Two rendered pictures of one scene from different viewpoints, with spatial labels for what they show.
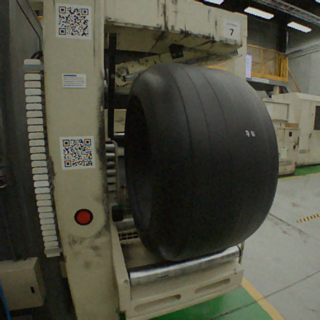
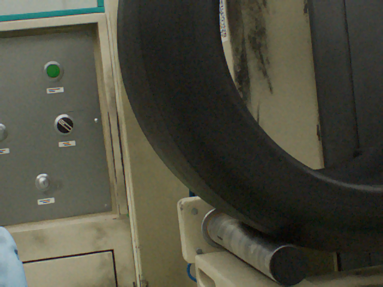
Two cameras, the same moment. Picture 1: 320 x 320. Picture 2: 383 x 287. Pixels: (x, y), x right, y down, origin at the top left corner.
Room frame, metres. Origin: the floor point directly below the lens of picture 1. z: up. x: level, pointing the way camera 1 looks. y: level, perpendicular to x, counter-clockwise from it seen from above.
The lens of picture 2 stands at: (0.55, -1.20, 1.10)
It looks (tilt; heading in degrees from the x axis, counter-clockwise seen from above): 3 degrees down; 98
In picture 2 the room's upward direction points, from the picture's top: 6 degrees counter-clockwise
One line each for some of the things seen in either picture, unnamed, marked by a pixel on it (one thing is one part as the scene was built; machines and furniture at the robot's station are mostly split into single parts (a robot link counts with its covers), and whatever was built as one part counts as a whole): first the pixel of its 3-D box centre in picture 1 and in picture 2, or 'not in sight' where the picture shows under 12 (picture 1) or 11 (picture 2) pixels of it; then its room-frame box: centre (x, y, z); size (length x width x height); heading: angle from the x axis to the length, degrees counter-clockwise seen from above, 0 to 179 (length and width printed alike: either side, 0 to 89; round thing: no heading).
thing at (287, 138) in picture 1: (278, 151); not in sight; (4.72, -3.06, 0.62); 0.91 x 0.58 x 1.25; 108
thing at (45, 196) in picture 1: (44, 164); not in sight; (0.44, 0.28, 1.19); 0.05 x 0.04 x 0.48; 18
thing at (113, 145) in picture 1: (96, 174); not in sight; (0.88, 0.30, 1.05); 0.20 x 0.15 x 0.30; 108
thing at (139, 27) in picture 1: (171, 30); not in sight; (0.91, -0.05, 1.71); 0.61 x 0.25 x 0.15; 108
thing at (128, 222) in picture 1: (157, 220); not in sight; (0.72, 0.01, 0.90); 0.35 x 0.05 x 0.05; 108
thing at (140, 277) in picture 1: (186, 264); (249, 244); (0.46, -0.08, 0.90); 0.35 x 0.05 x 0.05; 108
